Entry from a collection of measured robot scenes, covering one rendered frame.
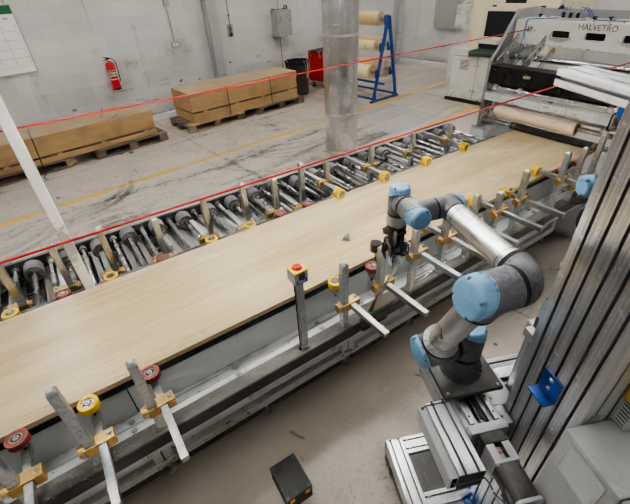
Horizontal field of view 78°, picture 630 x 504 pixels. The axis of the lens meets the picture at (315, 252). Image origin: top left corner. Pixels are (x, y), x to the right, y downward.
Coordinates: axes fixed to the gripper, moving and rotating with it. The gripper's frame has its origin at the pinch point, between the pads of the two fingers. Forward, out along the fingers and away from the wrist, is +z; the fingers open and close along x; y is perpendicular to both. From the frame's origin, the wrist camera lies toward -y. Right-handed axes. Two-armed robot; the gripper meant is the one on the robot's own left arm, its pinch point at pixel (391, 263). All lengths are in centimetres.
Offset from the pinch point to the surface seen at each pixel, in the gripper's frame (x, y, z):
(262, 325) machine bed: -56, -32, 55
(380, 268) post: 10, -38, 33
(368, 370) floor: 10, -48, 132
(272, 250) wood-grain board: -44, -81, 42
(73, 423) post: -126, 22, 32
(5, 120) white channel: -149, -73, -51
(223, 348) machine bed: -77, -23, 57
